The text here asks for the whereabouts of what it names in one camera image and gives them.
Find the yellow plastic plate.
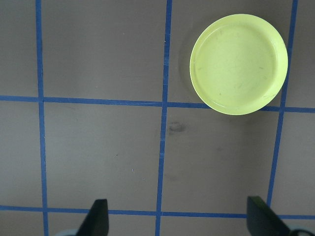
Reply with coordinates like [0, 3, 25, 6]
[189, 13, 288, 116]

